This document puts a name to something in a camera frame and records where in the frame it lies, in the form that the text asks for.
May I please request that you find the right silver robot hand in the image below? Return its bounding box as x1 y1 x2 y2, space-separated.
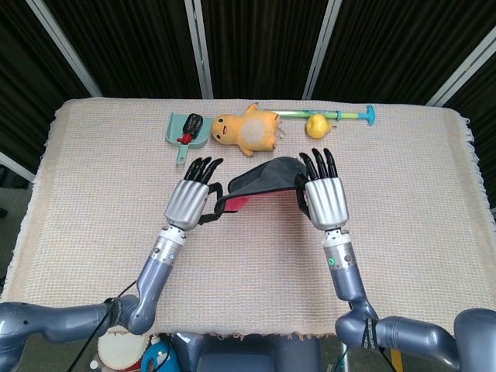
294 148 347 230

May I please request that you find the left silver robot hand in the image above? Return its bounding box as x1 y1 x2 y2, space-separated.
164 157 225 233

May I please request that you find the dark grey cloth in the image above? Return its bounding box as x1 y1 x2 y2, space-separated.
215 156 309 214

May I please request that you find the teal plastic dustpan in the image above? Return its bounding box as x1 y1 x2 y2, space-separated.
164 112 213 167

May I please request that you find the yellow toy pear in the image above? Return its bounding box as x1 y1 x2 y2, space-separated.
306 113 332 140

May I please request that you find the small black device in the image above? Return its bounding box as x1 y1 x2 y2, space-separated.
182 113 205 136

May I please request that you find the yellow plush toy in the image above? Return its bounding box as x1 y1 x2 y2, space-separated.
210 102 286 157

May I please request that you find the green and blue pump toy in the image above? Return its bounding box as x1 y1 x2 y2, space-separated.
270 104 377 127

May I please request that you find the beige woven tablecloth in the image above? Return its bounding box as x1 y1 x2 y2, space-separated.
0 98 496 344

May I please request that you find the white and red round object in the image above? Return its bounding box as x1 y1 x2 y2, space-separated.
96 327 148 372

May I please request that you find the dark pleated partition panel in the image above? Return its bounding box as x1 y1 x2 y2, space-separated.
313 0 496 105
42 0 205 100
445 61 496 210
201 0 330 100
0 0 92 171

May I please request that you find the grey robot torso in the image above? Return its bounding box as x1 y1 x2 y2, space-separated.
170 332 322 372

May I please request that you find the black velcro strap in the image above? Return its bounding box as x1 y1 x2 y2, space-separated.
362 316 379 350
110 297 125 326

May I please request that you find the white partition post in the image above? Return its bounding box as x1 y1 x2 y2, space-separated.
26 0 102 98
425 26 496 108
184 0 214 99
0 150 36 184
301 0 344 100

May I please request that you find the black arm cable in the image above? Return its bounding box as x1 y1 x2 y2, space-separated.
71 281 140 372

